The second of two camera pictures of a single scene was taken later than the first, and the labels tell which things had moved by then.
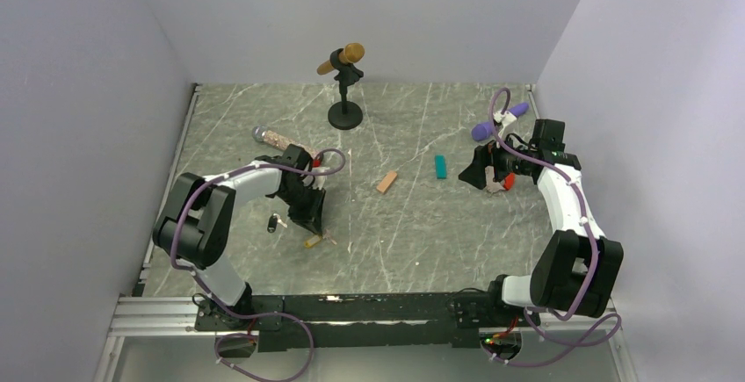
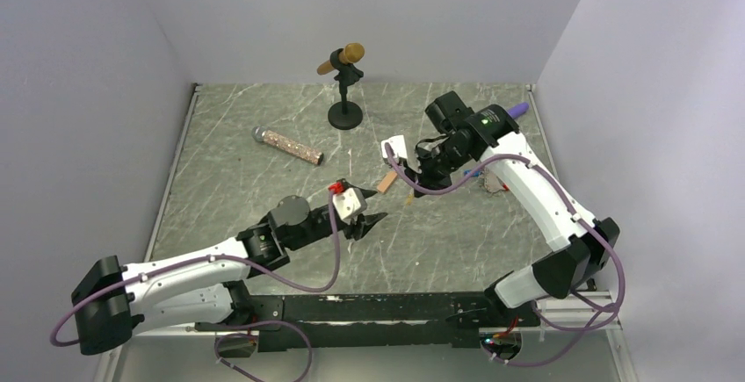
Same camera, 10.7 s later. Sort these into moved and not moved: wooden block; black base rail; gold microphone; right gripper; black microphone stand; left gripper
Moved: left gripper; right gripper
Not moved: gold microphone; black microphone stand; wooden block; black base rail
